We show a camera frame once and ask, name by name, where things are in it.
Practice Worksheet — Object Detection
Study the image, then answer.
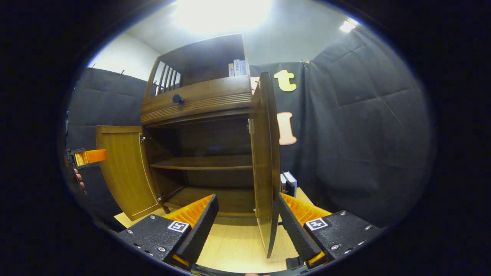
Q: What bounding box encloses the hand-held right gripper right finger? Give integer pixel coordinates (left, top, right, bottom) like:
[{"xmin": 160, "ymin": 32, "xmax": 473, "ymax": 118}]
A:
[{"xmin": 276, "ymin": 192, "xmax": 382, "ymax": 269}]

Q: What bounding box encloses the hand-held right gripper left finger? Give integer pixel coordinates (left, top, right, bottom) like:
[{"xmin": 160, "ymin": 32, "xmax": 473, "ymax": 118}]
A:
[{"xmin": 117, "ymin": 194, "xmax": 219, "ymax": 269}]

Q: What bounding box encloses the wooden shoe cabinet door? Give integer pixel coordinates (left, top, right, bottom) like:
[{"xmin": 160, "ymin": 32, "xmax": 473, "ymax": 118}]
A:
[
  {"xmin": 96, "ymin": 126, "xmax": 165, "ymax": 222},
  {"xmin": 249, "ymin": 72, "xmax": 281, "ymax": 259}
]

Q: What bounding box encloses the wooden double-door shoe cabinet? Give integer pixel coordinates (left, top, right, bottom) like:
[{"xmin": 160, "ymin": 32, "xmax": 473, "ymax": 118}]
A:
[{"xmin": 140, "ymin": 33, "xmax": 282, "ymax": 230}]

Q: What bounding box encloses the wooden cabinet shelf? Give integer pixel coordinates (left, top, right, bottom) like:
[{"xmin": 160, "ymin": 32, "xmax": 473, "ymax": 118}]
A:
[{"xmin": 150, "ymin": 155, "xmax": 254, "ymax": 171}]

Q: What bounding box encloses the wooden cabinet drawer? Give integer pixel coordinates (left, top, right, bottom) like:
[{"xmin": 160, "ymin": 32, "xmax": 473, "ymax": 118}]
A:
[{"xmin": 141, "ymin": 76, "xmax": 254, "ymax": 127}]

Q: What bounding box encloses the black backdrop cloth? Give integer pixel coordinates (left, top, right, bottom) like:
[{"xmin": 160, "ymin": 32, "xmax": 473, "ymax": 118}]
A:
[{"xmin": 63, "ymin": 25, "xmax": 436, "ymax": 228}]

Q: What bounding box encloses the large ceiling light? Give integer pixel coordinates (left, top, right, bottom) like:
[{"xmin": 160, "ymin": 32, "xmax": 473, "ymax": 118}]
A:
[{"xmin": 173, "ymin": 0, "xmax": 273, "ymax": 33}]

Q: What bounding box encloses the small ceiling light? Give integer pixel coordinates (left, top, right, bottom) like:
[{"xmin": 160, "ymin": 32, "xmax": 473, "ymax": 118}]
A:
[{"xmin": 339, "ymin": 19, "xmax": 359, "ymax": 33}]

